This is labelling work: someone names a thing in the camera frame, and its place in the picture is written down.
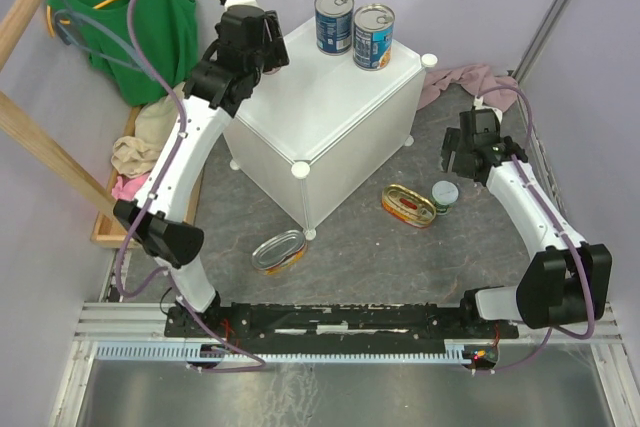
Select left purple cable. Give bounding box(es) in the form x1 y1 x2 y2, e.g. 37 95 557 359
115 0 266 374

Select grey blue hanger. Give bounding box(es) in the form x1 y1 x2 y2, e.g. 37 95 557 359
30 0 160 82

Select blue white label can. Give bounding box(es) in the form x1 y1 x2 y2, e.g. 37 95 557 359
353 4 395 71

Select wooden diagonal beam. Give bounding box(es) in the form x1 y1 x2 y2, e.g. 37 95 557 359
1 92 115 219

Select silver oval fish tin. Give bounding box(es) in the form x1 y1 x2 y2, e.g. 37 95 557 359
251 230 307 275

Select mauve crumpled cloth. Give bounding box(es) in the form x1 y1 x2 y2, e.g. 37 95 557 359
417 64 518 112

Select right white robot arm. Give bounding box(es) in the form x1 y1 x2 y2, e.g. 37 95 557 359
441 108 612 338

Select red oval sardine tin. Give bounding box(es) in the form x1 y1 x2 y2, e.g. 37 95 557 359
381 184 437 229

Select tall blue label can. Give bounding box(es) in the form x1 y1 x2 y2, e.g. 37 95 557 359
314 0 354 55

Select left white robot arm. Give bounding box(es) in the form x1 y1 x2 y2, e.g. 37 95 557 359
114 5 289 337

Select white lid green jar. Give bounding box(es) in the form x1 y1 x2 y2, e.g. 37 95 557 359
431 180 459 215

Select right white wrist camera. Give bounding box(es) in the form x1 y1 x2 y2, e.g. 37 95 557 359
472 96 503 123

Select white cube cabinet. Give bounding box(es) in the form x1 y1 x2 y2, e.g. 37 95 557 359
224 19 426 240

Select wooden tray frame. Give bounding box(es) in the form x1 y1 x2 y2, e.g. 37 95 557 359
91 106 203 249

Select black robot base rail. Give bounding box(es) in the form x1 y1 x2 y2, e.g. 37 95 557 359
164 303 519 356

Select green tank top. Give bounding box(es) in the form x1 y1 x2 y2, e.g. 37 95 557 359
70 0 200 106

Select pink crumpled cloth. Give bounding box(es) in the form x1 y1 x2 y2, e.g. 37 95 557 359
111 173 149 201

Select beige crumpled cloth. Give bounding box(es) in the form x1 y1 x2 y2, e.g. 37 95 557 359
111 95 178 178

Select white slotted cable duct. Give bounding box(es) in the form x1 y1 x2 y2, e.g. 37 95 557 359
94 341 471 366

